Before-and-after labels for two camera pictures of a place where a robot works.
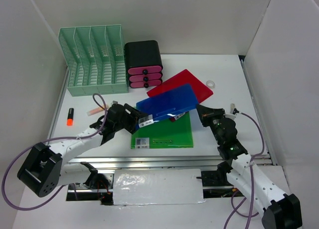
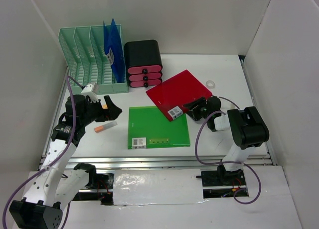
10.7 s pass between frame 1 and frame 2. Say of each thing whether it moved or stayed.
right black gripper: moved
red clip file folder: stayed
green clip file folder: stayed
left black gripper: moved
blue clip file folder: moved
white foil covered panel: stayed
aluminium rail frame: stayed
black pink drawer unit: stayed
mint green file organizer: stayed
